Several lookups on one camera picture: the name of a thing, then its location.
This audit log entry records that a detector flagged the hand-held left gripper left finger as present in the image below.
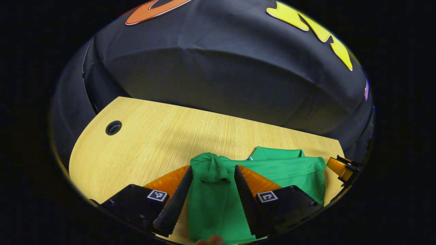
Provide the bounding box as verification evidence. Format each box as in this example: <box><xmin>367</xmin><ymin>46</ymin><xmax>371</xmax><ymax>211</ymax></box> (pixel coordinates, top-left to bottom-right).
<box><xmin>99</xmin><ymin>165</ymin><xmax>193</xmax><ymax>238</ymax></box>

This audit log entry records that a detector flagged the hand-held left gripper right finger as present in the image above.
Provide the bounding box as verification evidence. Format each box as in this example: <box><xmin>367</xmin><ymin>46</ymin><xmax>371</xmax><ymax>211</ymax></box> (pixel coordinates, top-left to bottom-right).
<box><xmin>234</xmin><ymin>165</ymin><xmax>322</xmax><ymax>239</ymax></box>

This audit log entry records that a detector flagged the green T-shirt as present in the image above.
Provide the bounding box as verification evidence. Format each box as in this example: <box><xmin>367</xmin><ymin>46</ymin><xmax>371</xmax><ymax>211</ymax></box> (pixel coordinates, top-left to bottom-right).
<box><xmin>187</xmin><ymin>146</ymin><xmax>327</xmax><ymax>245</ymax></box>

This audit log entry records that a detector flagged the black backdrop cloth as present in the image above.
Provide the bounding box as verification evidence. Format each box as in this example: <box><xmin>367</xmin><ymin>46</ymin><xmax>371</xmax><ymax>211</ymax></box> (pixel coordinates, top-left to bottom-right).
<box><xmin>51</xmin><ymin>0</ymin><xmax>375</xmax><ymax>164</ymax></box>

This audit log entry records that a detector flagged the round black cable grommet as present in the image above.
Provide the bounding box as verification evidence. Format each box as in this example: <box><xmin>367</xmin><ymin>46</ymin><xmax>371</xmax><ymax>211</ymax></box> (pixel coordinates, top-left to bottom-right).
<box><xmin>105</xmin><ymin>120</ymin><xmax>122</xmax><ymax>136</ymax></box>

